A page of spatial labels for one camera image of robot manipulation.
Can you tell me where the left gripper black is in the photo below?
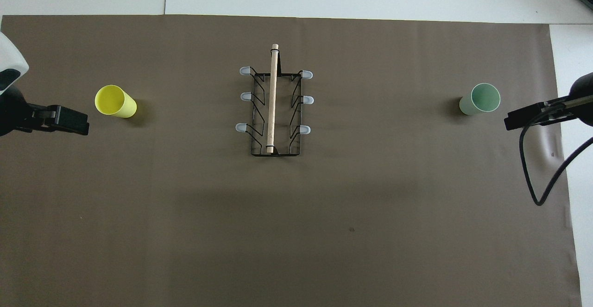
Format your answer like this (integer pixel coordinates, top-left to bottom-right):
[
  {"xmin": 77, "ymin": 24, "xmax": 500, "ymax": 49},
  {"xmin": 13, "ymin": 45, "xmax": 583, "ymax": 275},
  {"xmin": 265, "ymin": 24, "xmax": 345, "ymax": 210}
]
[{"xmin": 29, "ymin": 105, "xmax": 89, "ymax": 136}]

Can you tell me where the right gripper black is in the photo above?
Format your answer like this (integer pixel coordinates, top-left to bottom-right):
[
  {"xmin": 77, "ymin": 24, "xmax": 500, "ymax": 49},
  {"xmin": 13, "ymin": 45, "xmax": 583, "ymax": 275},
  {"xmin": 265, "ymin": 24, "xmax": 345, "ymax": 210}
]
[{"xmin": 504, "ymin": 98, "xmax": 571, "ymax": 131}]

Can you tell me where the pale green plastic cup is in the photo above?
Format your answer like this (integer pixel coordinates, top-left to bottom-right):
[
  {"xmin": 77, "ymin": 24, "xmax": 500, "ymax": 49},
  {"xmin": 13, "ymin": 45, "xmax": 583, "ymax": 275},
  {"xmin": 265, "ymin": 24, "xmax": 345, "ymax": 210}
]
[{"xmin": 459, "ymin": 83, "xmax": 501, "ymax": 116}]

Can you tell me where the yellow plastic cup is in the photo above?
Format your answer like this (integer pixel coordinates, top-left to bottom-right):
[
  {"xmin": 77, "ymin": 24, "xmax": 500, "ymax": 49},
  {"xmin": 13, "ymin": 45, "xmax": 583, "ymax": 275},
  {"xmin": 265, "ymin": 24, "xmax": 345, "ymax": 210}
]
[{"xmin": 95, "ymin": 85, "xmax": 138, "ymax": 119}]

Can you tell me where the brown paper table mat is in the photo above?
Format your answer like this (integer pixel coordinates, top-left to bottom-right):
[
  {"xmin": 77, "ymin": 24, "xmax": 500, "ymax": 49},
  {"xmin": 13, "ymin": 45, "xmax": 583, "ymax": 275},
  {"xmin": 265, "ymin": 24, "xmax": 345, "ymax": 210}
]
[{"xmin": 0, "ymin": 14, "xmax": 583, "ymax": 307}]

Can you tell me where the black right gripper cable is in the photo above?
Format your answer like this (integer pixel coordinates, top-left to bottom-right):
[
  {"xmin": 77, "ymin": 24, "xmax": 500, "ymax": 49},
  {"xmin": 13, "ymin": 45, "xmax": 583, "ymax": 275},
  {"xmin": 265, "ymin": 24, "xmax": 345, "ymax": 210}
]
[{"xmin": 519, "ymin": 95, "xmax": 593, "ymax": 207}]

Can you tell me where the black wire cup rack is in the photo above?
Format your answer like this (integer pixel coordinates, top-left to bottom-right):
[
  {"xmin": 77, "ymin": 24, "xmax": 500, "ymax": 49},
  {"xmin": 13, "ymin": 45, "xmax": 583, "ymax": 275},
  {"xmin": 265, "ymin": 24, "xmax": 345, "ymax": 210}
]
[{"xmin": 235, "ymin": 44, "xmax": 315, "ymax": 157}]

